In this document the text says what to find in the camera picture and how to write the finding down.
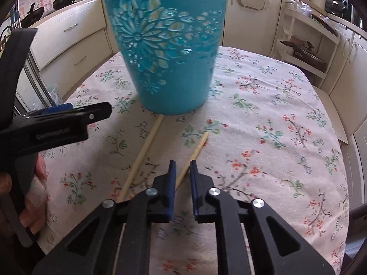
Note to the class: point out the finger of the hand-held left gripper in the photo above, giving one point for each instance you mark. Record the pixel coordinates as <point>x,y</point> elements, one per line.
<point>97,113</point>

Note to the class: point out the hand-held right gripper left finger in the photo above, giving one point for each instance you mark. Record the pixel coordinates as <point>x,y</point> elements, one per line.
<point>171,177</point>

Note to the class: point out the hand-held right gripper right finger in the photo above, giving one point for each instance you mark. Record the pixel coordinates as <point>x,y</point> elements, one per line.
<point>193,177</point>

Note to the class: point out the pale wooden chopstick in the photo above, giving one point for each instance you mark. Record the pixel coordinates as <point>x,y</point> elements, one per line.
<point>143,154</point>
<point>197,149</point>

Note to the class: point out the teal perforated plastic basket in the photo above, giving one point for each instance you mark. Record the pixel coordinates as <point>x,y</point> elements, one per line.
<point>172,91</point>

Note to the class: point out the person's left hand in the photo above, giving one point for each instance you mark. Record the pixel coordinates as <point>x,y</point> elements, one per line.
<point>37,192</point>

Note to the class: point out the clear plastic bag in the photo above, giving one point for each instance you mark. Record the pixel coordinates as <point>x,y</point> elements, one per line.
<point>54,93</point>

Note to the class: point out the cream drawer front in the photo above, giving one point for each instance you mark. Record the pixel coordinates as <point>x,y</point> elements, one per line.
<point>57,40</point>
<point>86,51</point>

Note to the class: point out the floral tablecloth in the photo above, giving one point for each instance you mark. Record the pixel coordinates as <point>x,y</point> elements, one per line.
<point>272,106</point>

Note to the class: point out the black frying pan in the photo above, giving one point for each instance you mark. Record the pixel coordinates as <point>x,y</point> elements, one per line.
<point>33,14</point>

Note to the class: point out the cream cabinet door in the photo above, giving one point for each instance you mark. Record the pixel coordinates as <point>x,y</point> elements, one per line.
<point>249,28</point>

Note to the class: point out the dark lidded pot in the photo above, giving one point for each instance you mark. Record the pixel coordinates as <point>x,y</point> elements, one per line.
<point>306,56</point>

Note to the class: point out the white shelf rack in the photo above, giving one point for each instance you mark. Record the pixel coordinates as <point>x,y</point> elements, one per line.
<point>286,28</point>

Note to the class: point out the cream side cabinet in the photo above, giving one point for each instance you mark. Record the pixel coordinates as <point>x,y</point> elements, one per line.
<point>344,71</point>

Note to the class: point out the black oven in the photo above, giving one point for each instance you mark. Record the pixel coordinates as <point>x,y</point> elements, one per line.
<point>338,4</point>

